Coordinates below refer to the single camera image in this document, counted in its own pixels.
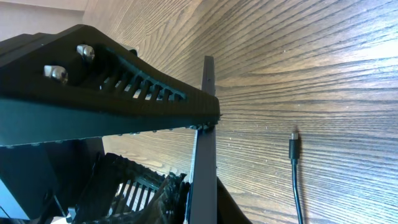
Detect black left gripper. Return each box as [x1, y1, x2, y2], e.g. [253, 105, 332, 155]
[1, 24, 220, 224]

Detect black USB charging cable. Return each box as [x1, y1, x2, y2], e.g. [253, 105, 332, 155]
[288, 132, 305, 224]

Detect blue screen Galaxy smartphone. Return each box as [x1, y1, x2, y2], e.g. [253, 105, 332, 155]
[183, 55, 218, 224]

